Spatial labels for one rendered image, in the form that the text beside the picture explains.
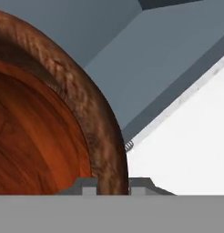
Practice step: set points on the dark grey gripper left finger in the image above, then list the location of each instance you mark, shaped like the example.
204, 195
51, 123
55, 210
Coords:
86, 185

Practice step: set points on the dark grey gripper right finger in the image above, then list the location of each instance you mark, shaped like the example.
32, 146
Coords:
141, 185

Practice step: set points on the brown wooden bowl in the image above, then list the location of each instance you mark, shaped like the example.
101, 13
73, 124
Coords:
41, 127

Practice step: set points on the grey-blue open cabinet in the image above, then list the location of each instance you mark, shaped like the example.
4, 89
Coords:
153, 60

